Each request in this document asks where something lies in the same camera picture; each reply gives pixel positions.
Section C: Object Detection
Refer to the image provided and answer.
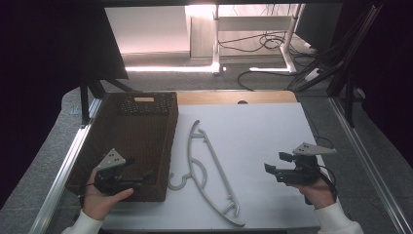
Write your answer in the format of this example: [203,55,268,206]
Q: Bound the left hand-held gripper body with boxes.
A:
[94,147,144,197]

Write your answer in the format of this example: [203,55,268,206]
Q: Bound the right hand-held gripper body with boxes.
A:
[274,141,338,186]

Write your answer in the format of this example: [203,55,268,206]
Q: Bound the brown woven basket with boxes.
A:
[65,91,179,203]

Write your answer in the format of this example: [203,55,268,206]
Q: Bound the grey plastic clothes hanger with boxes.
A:
[168,119,246,228]

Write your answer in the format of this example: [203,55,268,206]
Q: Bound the person's left hand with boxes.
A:
[82,168,134,222]

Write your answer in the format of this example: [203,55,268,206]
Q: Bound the person's right hand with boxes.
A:
[287,176,337,211]

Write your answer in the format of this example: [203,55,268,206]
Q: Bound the white table mat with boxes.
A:
[100,101,322,232]

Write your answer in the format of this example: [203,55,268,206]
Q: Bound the black metal stand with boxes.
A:
[326,64,358,129]
[79,77,134,129]

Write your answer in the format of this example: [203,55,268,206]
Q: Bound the white power strip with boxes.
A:
[304,67,323,83]

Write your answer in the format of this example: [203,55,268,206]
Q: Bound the black curtain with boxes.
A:
[337,0,413,160]
[0,0,130,209]

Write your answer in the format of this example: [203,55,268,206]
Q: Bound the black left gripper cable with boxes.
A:
[78,181,95,210]

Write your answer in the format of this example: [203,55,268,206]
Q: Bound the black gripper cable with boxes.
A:
[78,181,95,210]
[304,165,339,206]

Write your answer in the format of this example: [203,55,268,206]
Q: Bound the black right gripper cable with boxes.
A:
[304,165,339,206]

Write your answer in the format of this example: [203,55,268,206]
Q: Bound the thin black cable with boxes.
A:
[303,108,335,150]

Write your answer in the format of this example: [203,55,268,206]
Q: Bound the aluminium frame rail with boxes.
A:
[328,97,413,234]
[28,97,102,234]

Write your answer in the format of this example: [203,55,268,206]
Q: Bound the black floor cables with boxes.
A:
[217,30,320,92]

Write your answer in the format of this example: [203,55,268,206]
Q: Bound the white metal desk frame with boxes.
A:
[184,3,307,74]

